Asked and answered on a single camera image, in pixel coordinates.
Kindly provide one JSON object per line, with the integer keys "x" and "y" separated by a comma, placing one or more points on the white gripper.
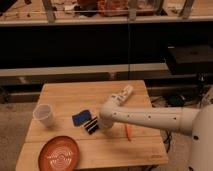
{"x": 124, "y": 94}

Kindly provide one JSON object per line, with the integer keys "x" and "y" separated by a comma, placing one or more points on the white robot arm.
{"x": 196, "y": 123}

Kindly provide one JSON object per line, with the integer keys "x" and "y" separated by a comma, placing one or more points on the black striped eraser block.
{"x": 91, "y": 126}

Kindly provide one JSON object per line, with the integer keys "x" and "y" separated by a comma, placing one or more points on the orange marker pen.
{"x": 128, "y": 131}

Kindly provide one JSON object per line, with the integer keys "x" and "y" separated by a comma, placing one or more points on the translucent plastic cup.
{"x": 44, "y": 114}

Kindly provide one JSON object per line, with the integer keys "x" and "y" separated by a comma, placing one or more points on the orange ridged plate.
{"x": 60, "y": 153}

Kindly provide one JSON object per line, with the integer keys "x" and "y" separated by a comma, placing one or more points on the black box on right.
{"x": 190, "y": 59}

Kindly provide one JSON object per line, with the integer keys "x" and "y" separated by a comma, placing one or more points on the orange object on shelf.
{"x": 112, "y": 7}

